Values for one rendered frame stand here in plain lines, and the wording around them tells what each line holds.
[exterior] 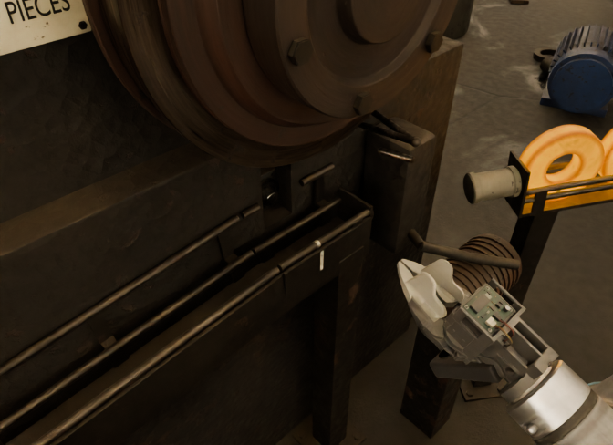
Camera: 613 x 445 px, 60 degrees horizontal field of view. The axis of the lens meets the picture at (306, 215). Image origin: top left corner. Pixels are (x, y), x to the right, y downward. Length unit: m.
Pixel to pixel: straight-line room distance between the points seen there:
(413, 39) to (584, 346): 1.29
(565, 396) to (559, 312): 1.15
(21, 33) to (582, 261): 1.79
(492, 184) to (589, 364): 0.82
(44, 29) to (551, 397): 0.66
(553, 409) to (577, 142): 0.54
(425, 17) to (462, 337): 0.38
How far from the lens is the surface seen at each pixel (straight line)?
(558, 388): 0.68
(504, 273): 1.12
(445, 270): 0.71
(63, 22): 0.62
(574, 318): 1.83
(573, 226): 2.16
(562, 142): 1.05
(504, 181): 1.05
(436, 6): 0.65
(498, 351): 0.69
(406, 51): 0.63
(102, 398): 0.72
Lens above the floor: 1.27
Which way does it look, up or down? 40 degrees down
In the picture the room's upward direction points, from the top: straight up
